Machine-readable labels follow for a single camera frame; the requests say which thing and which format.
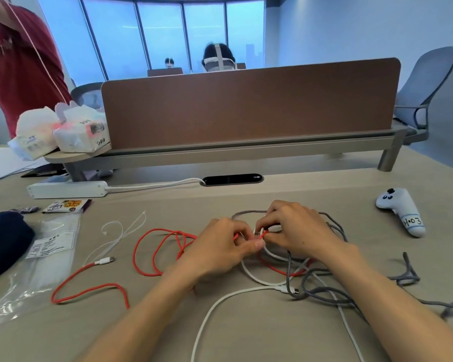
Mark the black flat tablet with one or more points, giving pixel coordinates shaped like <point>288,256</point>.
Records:
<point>41,171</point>

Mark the grey office chair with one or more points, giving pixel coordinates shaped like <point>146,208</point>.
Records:
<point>426,79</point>
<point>87,94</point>

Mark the brown desk divider panel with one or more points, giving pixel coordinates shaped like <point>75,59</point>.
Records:
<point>249,105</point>

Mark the person's left hand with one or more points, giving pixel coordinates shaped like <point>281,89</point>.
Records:
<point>219,248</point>

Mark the distant brown divider panel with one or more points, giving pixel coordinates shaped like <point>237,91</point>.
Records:
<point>165,72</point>

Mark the small purple candy wrapper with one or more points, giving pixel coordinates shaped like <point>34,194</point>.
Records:
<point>24,209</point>

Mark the white labelled hand controller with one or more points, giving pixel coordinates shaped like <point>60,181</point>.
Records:
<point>404,211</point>

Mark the large glass window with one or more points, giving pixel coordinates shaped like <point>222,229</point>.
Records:
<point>113,41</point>

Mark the white paper sheets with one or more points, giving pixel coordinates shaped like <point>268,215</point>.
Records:
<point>0,163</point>

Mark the person's left forearm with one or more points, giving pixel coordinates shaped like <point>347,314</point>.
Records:
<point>147,320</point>

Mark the round beige shelf board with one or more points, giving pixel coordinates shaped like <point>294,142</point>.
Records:
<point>68,156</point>

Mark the white power strip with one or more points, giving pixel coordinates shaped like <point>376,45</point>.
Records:
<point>68,189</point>

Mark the white head-mounted headset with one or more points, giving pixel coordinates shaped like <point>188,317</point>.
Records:
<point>219,64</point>

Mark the white printed snack packet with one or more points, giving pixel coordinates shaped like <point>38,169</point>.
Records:
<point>66,205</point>

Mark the grey metal desk shelf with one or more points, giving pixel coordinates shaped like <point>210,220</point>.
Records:
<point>230,152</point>

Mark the person's right hand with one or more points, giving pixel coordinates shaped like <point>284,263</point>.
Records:
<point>305,233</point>

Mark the person's right forearm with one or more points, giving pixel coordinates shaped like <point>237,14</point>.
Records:
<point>392,309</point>

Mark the white tissue pack pink label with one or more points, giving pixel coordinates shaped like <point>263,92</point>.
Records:
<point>81,133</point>

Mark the navy baseball cap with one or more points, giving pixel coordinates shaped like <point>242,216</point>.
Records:
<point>5,245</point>

